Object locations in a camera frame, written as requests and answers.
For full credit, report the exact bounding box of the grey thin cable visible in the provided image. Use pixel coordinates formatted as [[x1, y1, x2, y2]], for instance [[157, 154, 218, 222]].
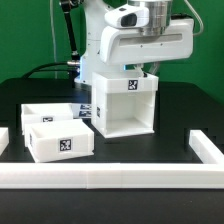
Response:
[[49, 0, 58, 80]]

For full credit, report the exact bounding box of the white rear drawer box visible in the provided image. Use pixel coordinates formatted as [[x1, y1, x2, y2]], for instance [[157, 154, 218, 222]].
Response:
[[21, 103, 73, 133]]

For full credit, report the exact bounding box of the white left rail fence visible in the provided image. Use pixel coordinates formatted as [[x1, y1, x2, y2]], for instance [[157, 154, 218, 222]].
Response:
[[0, 127, 9, 155]]

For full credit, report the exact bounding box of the white drawer box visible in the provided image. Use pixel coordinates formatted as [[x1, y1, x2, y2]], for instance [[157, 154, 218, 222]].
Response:
[[21, 103, 73, 133], [25, 119, 94, 163]]

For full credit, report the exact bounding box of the white drawer cabinet frame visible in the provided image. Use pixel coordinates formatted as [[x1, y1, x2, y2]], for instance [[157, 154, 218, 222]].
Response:
[[91, 70, 158, 138]]

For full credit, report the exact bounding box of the white front rail fence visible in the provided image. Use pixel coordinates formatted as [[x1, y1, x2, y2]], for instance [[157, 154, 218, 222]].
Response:
[[0, 163, 224, 189]]

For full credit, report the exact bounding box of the marker tag sheet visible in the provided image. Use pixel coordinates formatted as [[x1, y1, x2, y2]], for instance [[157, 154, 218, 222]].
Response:
[[72, 103, 91, 118]]

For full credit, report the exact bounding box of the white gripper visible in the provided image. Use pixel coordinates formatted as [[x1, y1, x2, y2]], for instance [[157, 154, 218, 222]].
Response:
[[100, 19, 194, 65]]

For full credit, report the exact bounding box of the black cable bundle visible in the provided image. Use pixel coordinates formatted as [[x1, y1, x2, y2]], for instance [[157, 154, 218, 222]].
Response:
[[21, 61, 81, 80]]

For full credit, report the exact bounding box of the white front drawer box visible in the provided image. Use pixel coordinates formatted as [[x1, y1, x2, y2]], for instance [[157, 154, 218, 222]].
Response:
[[25, 119, 94, 163]]

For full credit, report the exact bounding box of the white right rail fence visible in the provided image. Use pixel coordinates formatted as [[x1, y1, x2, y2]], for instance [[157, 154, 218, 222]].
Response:
[[189, 130, 224, 165]]

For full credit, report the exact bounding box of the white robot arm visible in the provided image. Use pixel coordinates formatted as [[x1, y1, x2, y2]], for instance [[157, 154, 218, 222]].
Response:
[[75, 0, 194, 85]]

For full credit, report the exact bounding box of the white rail fence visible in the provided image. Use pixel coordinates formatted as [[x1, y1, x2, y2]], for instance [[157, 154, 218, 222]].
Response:
[[189, 130, 224, 165], [0, 163, 224, 189], [0, 127, 9, 155]]

